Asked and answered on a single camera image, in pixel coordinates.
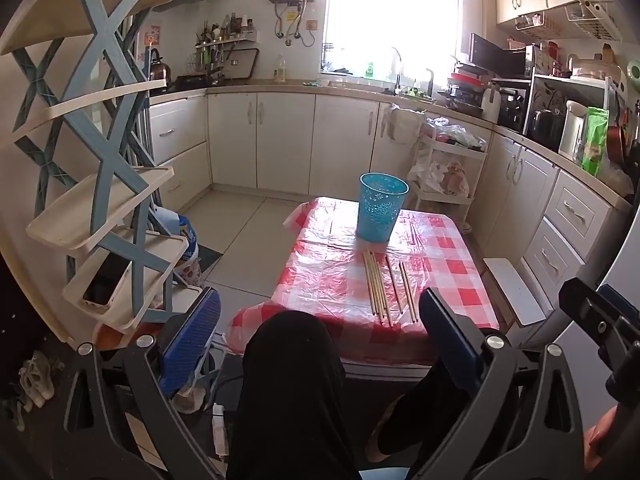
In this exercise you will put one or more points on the person's left leg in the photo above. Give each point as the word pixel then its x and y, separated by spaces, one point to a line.
pixel 290 400

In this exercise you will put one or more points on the white hanging bag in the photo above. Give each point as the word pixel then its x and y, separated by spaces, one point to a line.
pixel 404 125

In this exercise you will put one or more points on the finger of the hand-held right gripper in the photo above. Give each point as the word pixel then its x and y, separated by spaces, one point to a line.
pixel 585 305
pixel 612 296

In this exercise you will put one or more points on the blue perforated plastic basket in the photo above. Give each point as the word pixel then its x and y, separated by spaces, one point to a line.
pixel 380 215

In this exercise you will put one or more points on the metal faucet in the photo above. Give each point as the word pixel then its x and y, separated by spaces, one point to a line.
pixel 398 67

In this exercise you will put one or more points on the white counter shelf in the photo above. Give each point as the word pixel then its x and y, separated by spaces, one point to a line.
pixel 575 80

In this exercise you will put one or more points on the stack of pots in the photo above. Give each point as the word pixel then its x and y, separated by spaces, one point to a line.
pixel 462 95

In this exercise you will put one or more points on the white kitchen trolley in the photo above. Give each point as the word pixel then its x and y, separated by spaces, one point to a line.
pixel 475 160

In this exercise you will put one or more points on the blue plastic bag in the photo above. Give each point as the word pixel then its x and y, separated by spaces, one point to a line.
pixel 182 230

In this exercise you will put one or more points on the clear plastic bottle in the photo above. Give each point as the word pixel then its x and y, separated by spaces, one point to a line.
pixel 280 72

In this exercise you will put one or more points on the red pan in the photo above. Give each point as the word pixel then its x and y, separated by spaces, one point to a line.
pixel 616 145

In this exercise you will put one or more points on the black microwave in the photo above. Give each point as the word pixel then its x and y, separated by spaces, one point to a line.
pixel 500 55

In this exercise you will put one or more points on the white stool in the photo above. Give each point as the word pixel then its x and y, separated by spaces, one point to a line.
pixel 515 290

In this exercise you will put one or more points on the white floral bucket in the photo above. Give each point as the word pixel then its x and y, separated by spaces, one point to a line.
pixel 190 270

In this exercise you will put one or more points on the person's leg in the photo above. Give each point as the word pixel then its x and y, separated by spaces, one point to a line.
pixel 290 400
pixel 420 410

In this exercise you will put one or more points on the black smartphone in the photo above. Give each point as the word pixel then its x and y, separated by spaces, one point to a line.
pixel 106 280

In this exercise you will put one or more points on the white base cabinets with drawers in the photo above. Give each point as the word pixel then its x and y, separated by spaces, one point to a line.
pixel 525 185

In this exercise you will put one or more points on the white power strip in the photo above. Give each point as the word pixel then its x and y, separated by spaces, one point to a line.
pixel 219 430

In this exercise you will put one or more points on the clear plastic bag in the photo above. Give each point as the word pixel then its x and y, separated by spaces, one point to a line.
pixel 457 135

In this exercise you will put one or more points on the row of wooden chopsticks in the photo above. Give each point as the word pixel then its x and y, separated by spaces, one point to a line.
pixel 376 285

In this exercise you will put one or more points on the white plastic bags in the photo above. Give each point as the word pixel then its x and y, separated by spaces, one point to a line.
pixel 440 175

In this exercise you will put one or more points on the grey shoe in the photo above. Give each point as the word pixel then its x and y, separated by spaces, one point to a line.
pixel 37 377

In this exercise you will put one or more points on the pink wall sticker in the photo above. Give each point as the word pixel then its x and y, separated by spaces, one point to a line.
pixel 151 34

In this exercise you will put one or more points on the red checkered tablecloth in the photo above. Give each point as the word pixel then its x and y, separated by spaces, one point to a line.
pixel 450 260

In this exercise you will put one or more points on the person's right hand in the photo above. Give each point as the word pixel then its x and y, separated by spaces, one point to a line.
pixel 600 440

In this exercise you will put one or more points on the dark metal kettle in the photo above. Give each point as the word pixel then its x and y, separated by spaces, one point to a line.
pixel 159 72

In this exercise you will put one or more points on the kitchen window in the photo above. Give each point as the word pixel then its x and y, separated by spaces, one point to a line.
pixel 395 15

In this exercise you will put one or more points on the green bottle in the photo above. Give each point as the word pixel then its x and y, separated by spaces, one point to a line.
pixel 369 70

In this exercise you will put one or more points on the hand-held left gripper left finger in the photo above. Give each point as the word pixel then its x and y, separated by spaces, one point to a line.
pixel 196 330

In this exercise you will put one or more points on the person's right leg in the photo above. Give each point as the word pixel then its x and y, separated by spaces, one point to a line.
pixel 420 410

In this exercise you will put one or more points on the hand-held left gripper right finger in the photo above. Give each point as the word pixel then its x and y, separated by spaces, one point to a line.
pixel 450 335

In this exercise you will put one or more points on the clear plastic sheet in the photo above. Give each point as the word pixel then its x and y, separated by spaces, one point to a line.
pixel 325 260

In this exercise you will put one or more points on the green packet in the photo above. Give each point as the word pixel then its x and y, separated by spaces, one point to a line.
pixel 595 142

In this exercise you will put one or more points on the white electric jug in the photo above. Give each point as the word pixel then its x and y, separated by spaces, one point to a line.
pixel 572 132

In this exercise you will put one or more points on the black frying pan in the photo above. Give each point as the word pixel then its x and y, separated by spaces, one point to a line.
pixel 197 80

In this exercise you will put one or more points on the blue and cream shelf rack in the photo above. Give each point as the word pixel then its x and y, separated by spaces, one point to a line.
pixel 107 125

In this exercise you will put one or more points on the wall spice rack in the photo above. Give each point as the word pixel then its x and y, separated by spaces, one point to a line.
pixel 225 35

